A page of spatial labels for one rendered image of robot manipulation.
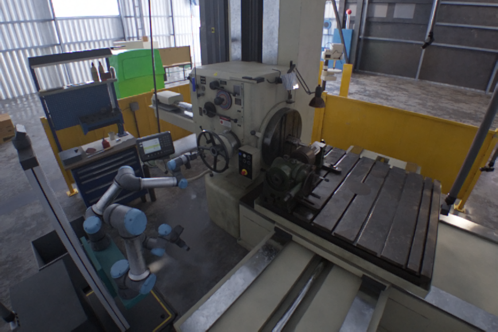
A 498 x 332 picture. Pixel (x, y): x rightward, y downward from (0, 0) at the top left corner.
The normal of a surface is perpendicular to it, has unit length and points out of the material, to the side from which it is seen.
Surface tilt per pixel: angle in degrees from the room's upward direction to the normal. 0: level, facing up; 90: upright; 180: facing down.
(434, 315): 90
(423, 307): 90
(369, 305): 0
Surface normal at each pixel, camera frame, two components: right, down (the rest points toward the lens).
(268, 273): 0.00, -0.89
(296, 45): -0.64, 0.35
